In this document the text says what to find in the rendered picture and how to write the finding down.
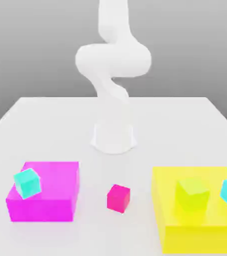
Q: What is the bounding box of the small pink cube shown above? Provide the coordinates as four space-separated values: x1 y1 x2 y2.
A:
106 183 131 214

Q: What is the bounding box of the small turquoise cube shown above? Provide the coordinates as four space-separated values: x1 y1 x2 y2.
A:
13 167 42 200

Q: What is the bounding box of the small lime yellow cube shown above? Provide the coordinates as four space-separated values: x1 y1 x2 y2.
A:
174 177 211 213

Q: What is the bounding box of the large magenta box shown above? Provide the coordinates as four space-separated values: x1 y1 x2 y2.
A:
5 161 80 223

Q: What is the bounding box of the large yellow box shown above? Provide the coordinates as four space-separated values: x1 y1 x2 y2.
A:
151 166 227 255

